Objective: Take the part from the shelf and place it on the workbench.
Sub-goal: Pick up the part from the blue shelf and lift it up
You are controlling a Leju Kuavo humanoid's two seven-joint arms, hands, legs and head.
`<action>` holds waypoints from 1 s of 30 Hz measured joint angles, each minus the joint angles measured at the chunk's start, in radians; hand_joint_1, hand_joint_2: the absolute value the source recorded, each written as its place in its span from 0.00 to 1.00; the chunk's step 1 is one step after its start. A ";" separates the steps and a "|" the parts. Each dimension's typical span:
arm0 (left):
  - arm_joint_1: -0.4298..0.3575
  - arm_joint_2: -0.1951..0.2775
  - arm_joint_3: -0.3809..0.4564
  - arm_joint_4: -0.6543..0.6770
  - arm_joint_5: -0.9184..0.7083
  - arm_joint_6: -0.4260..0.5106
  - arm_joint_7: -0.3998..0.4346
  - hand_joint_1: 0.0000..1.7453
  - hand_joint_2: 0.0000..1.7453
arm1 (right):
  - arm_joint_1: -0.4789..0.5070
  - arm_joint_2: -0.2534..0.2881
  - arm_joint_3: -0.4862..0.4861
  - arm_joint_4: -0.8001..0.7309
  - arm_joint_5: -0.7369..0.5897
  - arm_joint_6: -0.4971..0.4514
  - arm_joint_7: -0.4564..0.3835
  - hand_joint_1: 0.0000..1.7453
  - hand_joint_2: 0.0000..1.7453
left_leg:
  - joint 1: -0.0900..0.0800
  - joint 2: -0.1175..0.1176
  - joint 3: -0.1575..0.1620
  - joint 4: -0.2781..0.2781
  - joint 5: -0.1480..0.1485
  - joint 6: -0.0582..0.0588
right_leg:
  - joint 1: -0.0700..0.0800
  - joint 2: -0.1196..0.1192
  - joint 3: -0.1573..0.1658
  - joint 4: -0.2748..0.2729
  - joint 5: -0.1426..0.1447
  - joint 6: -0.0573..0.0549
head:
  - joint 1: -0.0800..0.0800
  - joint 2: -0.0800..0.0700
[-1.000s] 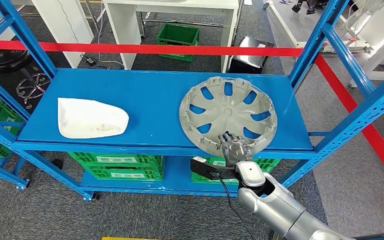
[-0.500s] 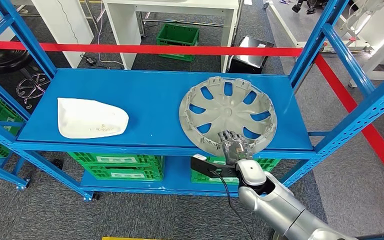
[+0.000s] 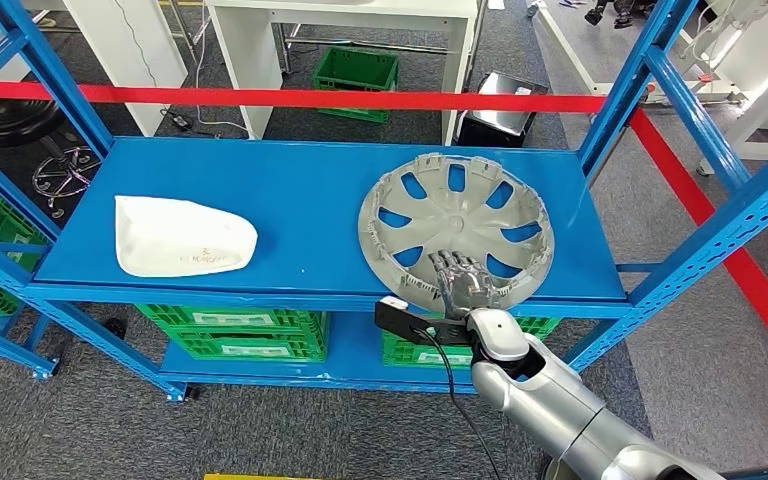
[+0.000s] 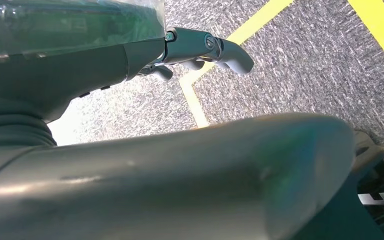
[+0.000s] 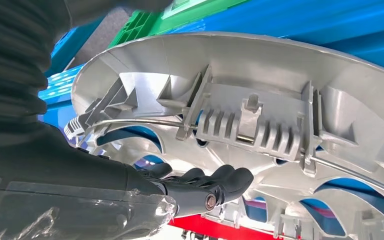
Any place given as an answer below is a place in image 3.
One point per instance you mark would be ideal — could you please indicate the grey plastic wheel cover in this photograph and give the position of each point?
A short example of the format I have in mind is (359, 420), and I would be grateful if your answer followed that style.
(453, 222)

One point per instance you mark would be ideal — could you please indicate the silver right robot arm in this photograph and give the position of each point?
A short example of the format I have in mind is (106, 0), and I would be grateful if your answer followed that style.
(556, 404)

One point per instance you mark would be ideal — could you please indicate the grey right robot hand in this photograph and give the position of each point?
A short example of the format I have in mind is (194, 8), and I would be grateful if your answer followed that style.
(467, 285)

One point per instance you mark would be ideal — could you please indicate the chrome stanchion post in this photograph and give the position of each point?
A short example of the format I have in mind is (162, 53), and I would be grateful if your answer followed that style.
(606, 156)

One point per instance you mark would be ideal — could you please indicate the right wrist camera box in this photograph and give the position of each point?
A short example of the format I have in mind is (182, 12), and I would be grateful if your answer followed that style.
(404, 324)

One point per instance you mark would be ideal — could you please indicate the blue metal shelf rack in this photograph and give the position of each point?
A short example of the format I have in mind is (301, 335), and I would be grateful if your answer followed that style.
(291, 199)
(6, 350)

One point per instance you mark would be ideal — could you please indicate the red barrier belt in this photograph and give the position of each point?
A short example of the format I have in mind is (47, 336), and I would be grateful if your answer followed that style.
(689, 192)
(291, 99)

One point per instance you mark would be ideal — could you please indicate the black round stool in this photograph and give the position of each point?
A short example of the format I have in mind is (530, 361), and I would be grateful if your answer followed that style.
(10, 119)

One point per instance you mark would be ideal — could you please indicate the white table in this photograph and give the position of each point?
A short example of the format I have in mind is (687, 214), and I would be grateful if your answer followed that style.
(251, 66)

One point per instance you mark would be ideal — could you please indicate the white plastic part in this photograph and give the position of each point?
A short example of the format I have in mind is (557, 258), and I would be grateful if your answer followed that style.
(178, 238)

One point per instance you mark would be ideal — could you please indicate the white cabinet panel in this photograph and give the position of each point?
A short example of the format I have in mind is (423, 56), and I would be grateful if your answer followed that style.
(126, 60)

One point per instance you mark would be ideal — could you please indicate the black roller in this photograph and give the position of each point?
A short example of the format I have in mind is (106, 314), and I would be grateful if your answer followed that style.
(114, 328)

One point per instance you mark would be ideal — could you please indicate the black power adapter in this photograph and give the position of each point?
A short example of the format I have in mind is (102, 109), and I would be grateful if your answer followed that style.
(178, 121)

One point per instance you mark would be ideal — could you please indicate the black bin with steel lid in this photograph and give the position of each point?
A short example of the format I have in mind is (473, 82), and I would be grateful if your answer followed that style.
(510, 83)

